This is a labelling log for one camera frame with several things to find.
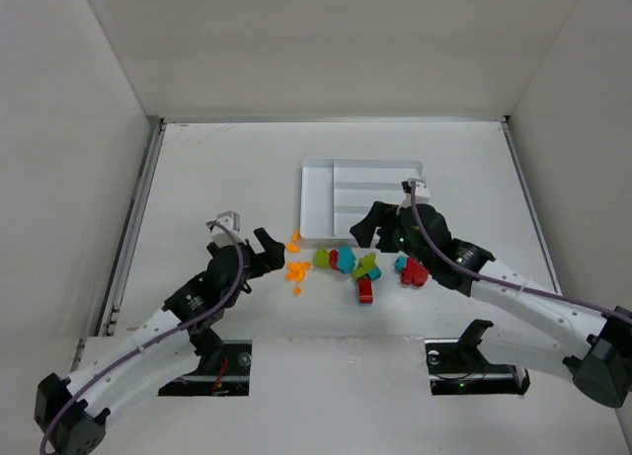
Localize red lego with blue brick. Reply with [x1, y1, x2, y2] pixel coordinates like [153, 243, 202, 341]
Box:
[395, 256, 430, 287]

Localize green lego brick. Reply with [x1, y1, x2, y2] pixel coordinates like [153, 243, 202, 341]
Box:
[352, 253, 377, 280]

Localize blue lego brick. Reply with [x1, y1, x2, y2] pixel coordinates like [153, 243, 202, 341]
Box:
[365, 266, 382, 281]

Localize red rectangular lego brick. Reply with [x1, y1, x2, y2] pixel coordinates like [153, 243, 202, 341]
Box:
[356, 277, 374, 306]

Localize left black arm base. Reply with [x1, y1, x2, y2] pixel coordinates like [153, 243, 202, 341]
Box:
[158, 338, 253, 398]

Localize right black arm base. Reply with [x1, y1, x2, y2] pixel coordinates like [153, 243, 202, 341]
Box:
[425, 319, 530, 397]

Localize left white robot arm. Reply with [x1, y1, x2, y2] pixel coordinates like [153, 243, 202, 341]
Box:
[34, 221, 285, 454]

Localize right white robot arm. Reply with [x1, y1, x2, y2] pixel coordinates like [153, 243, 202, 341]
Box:
[350, 201, 631, 409]

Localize orange half round lego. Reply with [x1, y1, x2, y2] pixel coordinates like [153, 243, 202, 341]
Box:
[285, 243, 301, 254]

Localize orange lego cluster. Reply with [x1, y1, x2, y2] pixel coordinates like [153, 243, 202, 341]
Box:
[285, 262, 311, 283]

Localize white divided sorting tray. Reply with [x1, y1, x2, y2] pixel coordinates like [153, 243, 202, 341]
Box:
[299, 158, 423, 244]

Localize teal cloud lego piece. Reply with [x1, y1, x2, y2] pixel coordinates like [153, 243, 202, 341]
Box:
[337, 247, 356, 274]

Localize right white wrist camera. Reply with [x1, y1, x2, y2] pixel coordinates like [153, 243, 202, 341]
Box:
[400, 178, 432, 207]

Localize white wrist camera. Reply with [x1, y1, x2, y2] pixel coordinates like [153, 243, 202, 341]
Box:
[400, 178, 432, 207]
[206, 211, 242, 248]

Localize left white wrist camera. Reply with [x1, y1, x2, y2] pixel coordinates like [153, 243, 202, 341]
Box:
[206, 211, 242, 248]

